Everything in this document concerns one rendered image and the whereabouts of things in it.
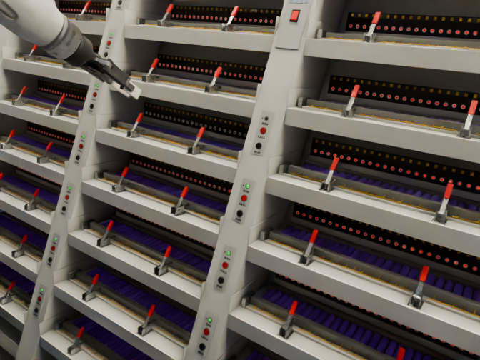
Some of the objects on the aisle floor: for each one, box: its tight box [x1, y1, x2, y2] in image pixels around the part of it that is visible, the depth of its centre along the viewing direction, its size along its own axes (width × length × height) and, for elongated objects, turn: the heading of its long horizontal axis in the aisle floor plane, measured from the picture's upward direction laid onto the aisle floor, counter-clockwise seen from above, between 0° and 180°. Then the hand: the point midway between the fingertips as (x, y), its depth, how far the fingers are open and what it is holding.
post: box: [15, 0, 174, 360], centre depth 156 cm, size 20×9×176 cm, turn 64°
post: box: [184, 0, 347, 360], centre depth 121 cm, size 20×9×176 cm, turn 64°
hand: (126, 88), depth 113 cm, fingers open, 3 cm apart
